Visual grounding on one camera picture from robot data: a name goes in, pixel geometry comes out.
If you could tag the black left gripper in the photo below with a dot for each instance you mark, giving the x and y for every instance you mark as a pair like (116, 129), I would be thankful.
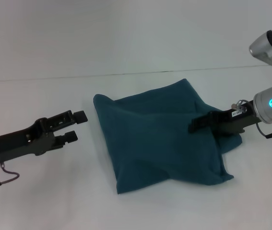
(20, 141)

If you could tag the silver mount screw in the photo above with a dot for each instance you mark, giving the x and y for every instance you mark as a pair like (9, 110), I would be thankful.
(239, 106)

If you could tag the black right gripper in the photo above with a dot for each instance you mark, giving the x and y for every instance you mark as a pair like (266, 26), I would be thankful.
(234, 119)

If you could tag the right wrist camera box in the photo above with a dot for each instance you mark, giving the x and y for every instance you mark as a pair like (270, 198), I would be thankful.
(270, 49)

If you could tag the teal t-shirt with white print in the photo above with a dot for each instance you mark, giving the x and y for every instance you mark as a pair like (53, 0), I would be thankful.
(162, 139)

